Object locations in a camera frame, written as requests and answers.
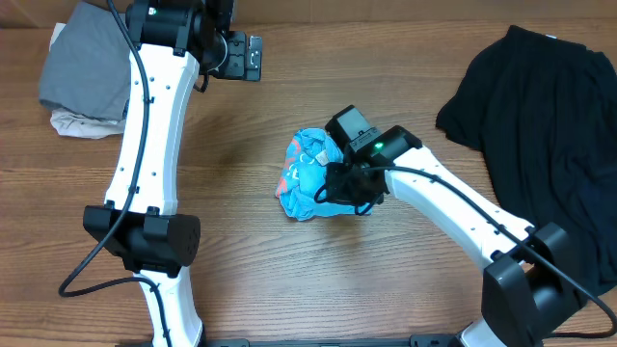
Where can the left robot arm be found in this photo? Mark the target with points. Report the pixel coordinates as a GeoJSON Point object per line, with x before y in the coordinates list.
{"type": "Point", "coordinates": [174, 48]}

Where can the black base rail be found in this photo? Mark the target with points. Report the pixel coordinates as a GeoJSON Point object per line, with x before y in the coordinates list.
{"type": "Point", "coordinates": [328, 343]}

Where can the light blue t-shirt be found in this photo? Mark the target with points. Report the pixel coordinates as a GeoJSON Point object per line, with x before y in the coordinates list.
{"type": "Point", "coordinates": [304, 172]}

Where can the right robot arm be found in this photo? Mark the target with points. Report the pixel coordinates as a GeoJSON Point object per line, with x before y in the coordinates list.
{"type": "Point", "coordinates": [527, 290]}

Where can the black t-shirt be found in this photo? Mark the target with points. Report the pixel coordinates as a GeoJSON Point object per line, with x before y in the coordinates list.
{"type": "Point", "coordinates": [542, 111]}

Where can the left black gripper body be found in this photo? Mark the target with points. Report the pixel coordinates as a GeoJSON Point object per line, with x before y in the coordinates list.
{"type": "Point", "coordinates": [234, 66]}

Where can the folded grey garment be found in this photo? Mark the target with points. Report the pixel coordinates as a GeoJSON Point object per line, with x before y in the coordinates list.
{"type": "Point", "coordinates": [87, 69]}

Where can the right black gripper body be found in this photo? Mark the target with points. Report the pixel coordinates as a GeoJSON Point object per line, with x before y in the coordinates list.
{"type": "Point", "coordinates": [347, 186]}

